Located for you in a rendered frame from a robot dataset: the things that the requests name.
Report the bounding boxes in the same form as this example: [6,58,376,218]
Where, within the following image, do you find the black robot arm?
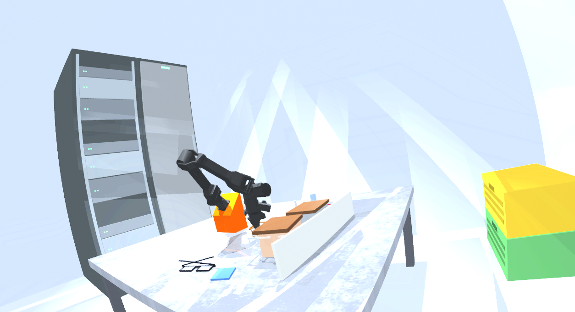
[176,149,271,212]

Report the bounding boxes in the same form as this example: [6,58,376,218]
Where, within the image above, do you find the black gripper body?
[244,198,266,222]

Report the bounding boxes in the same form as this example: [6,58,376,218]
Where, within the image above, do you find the black thin-framed glasses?
[179,256,216,272]

